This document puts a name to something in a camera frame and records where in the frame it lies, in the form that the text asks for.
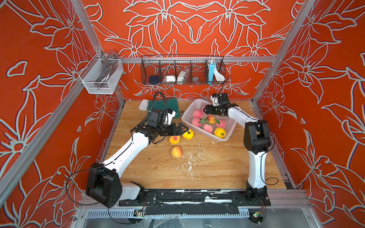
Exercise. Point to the yellow peach red spot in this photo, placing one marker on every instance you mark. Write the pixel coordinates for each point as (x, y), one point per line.
(174, 140)

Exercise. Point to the white mesh wall basket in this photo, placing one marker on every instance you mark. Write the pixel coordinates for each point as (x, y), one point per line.
(93, 71)

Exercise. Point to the small white box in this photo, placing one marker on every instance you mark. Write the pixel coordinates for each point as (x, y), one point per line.
(144, 105)

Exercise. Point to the pink peach with leaf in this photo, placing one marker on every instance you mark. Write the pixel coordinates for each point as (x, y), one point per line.
(222, 124)

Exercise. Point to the yellow orange peach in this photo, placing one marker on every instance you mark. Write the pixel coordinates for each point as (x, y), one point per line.
(177, 152)

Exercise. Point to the clear plastic bag packet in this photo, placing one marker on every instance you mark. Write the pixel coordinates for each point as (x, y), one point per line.
(183, 77)

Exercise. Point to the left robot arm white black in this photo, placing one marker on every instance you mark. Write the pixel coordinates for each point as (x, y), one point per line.
(103, 181)

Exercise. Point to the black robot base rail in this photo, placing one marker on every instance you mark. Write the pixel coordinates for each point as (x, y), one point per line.
(198, 202)

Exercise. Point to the orange red peach front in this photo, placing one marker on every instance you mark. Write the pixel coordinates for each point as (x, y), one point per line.
(211, 120)

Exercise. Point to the black wire wall basket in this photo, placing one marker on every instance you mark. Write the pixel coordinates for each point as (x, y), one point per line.
(173, 64)

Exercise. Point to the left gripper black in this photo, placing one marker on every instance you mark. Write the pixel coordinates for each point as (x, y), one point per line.
(173, 128)

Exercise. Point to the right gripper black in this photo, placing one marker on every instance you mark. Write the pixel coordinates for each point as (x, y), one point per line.
(211, 109)

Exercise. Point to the green plastic tool case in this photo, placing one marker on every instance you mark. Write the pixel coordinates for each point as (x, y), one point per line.
(172, 103)

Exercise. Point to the white plastic perforated basket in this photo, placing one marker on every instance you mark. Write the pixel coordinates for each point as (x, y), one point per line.
(200, 104)

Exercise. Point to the dark round container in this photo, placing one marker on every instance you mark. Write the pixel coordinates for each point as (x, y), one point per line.
(154, 80)

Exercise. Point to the yellow peach front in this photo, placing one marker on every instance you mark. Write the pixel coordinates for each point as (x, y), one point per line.
(220, 132)

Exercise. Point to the metal tongs in basket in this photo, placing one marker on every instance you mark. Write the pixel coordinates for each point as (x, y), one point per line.
(107, 68)

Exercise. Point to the yellow peach back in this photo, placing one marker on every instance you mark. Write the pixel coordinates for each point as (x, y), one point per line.
(188, 135)

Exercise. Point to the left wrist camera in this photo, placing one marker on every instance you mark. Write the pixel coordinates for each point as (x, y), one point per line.
(170, 114)

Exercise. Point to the light blue box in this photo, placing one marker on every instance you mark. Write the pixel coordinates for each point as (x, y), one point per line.
(211, 71)

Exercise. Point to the white packet in basket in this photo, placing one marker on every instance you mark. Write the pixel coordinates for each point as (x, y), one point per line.
(169, 79)

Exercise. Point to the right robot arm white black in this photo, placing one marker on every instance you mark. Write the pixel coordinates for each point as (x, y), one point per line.
(256, 140)

